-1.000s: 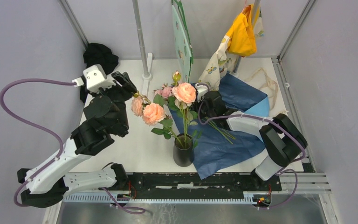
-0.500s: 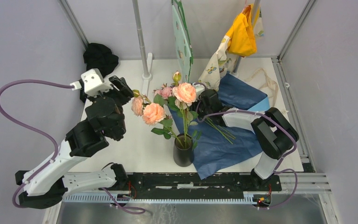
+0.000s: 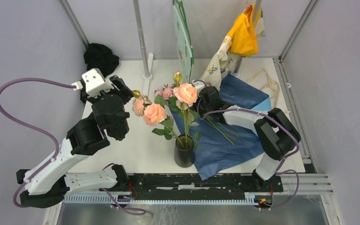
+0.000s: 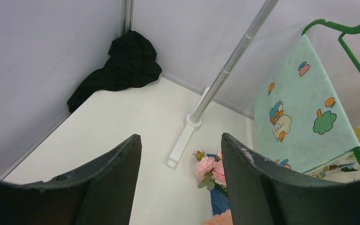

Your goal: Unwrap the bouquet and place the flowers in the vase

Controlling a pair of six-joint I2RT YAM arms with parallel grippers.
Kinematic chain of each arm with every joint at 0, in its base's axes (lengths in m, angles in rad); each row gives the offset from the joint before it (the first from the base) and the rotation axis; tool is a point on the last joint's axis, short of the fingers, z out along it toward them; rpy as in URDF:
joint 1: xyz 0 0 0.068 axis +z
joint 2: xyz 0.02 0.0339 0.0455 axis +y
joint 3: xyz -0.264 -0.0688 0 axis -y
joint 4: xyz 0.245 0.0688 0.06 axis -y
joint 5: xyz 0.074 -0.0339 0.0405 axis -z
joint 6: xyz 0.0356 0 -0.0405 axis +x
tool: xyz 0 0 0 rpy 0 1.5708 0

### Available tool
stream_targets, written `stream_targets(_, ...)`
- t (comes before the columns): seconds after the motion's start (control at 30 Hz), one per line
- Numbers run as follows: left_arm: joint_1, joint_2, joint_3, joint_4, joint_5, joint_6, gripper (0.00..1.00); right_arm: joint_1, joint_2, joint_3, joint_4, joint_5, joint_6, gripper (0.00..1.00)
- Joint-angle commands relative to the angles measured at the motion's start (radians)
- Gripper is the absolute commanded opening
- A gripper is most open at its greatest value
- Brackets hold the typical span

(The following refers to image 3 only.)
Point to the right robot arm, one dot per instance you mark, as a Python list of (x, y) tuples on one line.
[(278, 136)]

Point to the yellow cream patterned garment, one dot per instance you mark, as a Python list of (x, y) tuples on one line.
[(223, 62)]

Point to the black cloth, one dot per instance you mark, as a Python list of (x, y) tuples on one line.
[(101, 57)]

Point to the orange rose stem with bud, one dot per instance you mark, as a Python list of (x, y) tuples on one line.
[(184, 95)]

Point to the dark blue wrapping paper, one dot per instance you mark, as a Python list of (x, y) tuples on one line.
[(215, 153)]

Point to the green hanger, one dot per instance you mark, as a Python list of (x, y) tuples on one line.
[(187, 21)]

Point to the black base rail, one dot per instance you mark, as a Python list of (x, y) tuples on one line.
[(190, 186)]

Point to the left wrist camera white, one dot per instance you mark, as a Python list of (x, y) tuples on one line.
[(93, 83)]

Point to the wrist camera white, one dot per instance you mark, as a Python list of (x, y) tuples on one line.
[(199, 85), (93, 83)]

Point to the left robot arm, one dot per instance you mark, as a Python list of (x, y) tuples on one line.
[(50, 182)]

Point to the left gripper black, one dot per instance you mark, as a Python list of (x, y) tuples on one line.
[(124, 92)]

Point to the orange rose stem pair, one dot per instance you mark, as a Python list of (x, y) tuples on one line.
[(155, 115)]

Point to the black vase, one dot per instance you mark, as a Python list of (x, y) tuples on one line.
[(184, 151)]

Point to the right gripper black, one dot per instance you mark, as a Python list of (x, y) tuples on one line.
[(201, 111)]

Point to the pink flower bouquet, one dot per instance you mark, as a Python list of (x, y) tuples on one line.
[(166, 92)]

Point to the cream ribbon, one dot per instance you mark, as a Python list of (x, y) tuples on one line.
[(262, 80)]

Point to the white cable duct strip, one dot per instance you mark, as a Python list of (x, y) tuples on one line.
[(106, 199)]

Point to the mint green patterned towel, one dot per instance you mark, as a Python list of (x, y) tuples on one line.
[(183, 42)]

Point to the light blue wrapping paper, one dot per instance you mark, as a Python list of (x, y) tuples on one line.
[(265, 105)]

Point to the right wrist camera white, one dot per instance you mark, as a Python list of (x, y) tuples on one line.
[(199, 85)]

